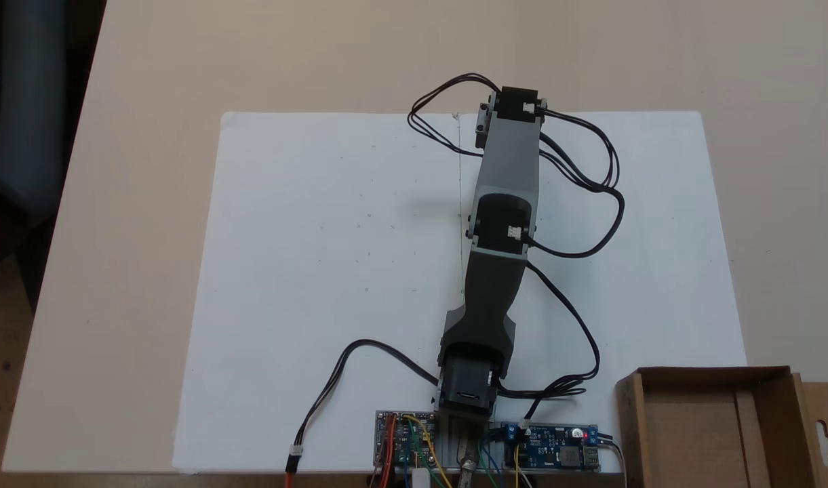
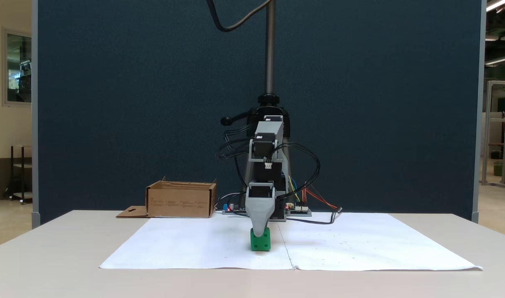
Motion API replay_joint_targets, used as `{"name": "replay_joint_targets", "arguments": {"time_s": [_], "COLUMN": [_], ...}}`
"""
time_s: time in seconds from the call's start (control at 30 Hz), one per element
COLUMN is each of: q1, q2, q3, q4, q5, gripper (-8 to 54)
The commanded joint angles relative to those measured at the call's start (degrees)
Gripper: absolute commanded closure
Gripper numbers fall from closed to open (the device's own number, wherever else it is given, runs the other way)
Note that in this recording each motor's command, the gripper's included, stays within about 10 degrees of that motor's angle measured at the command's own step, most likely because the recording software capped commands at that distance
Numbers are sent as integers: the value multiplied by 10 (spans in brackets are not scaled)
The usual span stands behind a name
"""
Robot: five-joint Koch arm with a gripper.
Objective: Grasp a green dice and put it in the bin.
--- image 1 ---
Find green circuit board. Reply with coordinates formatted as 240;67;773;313
374;409;440;470

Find blue circuit board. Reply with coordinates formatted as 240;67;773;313
490;422;602;473

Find brown cardboard box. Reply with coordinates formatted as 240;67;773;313
615;366;828;488

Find dark chair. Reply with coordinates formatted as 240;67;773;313
0;0;70;235

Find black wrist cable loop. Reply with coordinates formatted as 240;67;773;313
407;73;506;158

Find yellow and blue wires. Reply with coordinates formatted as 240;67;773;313
403;413;452;488

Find black elbow cable loop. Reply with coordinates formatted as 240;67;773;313
528;108;625;258

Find orange wires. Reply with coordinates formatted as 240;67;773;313
380;417;395;488

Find black cable with white connector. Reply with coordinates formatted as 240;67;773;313
285;339;441;488

